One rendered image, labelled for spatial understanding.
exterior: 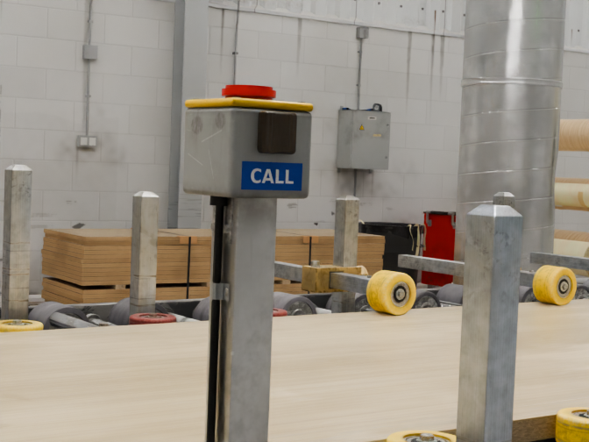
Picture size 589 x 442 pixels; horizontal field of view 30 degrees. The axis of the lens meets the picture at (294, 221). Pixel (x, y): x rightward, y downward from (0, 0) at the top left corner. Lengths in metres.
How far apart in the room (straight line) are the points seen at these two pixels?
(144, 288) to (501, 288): 1.12
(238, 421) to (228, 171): 0.18
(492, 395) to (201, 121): 0.36
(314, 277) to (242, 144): 1.43
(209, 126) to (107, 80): 7.80
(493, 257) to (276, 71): 8.35
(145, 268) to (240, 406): 1.19
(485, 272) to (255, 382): 0.25
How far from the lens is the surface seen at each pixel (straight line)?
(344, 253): 2.23
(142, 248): 1.99
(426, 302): 2.91
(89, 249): 7.15
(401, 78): 10.02
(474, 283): 0.98
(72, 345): 1.64
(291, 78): 9.35
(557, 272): 2.36
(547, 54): 5.34
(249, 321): 0.81
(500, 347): 0.98
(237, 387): 0.81
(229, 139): 0.77
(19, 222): 1.89
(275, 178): 0.79
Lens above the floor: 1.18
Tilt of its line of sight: 3 degrees down
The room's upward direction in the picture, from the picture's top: 2 degrees clockwise
